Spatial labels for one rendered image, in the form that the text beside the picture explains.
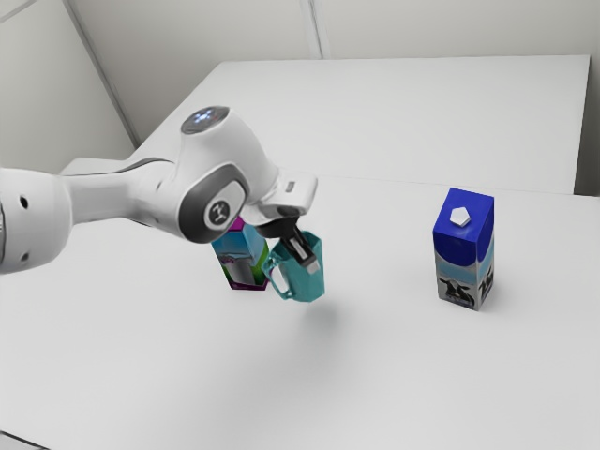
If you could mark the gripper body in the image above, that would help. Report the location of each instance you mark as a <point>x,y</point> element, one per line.
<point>277,227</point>

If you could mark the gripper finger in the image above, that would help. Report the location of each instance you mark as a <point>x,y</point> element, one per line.
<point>304,253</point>

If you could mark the teal faceted mug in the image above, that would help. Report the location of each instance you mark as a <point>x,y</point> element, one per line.
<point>304,281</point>

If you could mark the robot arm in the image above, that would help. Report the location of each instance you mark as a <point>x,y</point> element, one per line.
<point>140,187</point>

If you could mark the purple and green carton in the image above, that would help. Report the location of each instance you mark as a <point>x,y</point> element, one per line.
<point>244,262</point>

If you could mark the blue milk carton with cow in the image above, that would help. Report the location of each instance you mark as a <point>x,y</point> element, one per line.
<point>464,248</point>

